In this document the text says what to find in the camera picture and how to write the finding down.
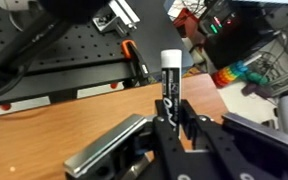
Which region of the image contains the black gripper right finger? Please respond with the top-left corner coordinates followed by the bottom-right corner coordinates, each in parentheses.
top-left (180, 99), bottom-right (288, 180)

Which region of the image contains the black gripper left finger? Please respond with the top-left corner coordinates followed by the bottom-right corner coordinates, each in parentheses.
top-left (63, 99), bottom-right (198, 180)

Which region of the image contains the black white marker pen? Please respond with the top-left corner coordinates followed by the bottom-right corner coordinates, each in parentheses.
top-left (160, 49), bottom-right (184, 141)

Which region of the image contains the purple plastic toy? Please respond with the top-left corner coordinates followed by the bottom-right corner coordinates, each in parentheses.
top-left (240, 83), bottom-right (268, 99)

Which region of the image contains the green plastic toy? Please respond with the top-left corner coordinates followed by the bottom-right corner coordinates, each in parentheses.
top-left (243, 70), bottom-right (270, 86)

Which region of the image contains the rainbow stacking toy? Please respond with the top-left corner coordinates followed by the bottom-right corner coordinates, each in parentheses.
top-left (211, 59), bottom-right (249, 89)

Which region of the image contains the metal shelf rack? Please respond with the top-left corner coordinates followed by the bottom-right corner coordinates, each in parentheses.
top-left (263, 64), bottom-right (288, 98)

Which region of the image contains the purple yellow packet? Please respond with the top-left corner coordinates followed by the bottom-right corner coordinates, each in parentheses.
top-left (183, 65), bottom-right (203, 78)

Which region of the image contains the black orange bar clamp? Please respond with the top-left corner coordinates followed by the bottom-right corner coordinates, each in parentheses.
top-left (121, 39), bottom-right (151, 83)

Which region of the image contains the black optical breadboard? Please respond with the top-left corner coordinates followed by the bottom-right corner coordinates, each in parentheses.
top-left (0, 0), bottom-right (195, 108)

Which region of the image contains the black controller box with lights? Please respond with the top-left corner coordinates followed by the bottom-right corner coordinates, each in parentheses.
top-left (198, 0), bottom-right (268, 70)

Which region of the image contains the thick black cable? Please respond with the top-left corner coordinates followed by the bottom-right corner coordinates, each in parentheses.
top-left (0, 18), bottom-right (70, 101)

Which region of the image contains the aluminium extrusion rail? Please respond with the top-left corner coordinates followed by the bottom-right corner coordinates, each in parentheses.
top-left (91, 0), bottom-right (141, 37)

